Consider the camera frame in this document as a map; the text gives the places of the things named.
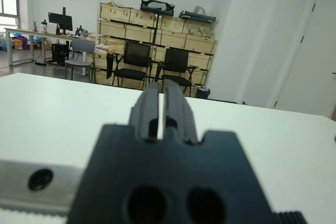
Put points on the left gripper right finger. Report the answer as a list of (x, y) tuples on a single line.
[(178, 111)]

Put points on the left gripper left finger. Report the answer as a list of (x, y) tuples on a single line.
[(147, 113)]

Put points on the small cardboard box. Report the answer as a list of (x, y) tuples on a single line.
[(47, 45)]

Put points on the black trash bin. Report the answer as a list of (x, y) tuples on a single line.
[(203, 93)]

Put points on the black mesh chair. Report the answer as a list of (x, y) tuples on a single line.
[(176, 57), (136, 51)]

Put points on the wooden shipping crate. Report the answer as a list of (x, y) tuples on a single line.
[(172, 23), (170, 39), (101, 75), (140, 33), (199, 60), (115, 12), (143, 18), (200, 44), (101, 60), (111, 30), (194, 28), (110, 41)]

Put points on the black bag hanging on chair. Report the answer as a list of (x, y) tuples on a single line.
[(109, 65)]

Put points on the white door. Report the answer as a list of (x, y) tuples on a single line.
[(309, 64)]

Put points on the white plastic bag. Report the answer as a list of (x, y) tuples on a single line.
[(102, 48)]

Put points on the grey plastic chair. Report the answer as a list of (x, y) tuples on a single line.
[(82, 47)]

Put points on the flat black case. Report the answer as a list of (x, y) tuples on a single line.
[(199, 17)]

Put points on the black bag with white panel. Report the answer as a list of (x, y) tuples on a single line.
[(157, 11)]

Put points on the clear plastic bag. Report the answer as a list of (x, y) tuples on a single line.
[(199, 9)]

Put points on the black computer tower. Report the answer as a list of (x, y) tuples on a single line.
[(60, 53)]

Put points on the small black desk device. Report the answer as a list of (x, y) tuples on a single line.
[(81, 31)]

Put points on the black computer monitor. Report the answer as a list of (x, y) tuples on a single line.
[(60, 19)]

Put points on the small grey desk stand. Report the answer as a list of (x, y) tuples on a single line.
[(44, 26)]

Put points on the colourful bags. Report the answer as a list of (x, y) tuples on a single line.
[(20, 43)]

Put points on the wooden desk with white legs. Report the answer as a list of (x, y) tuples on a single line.
[(10, 48)]

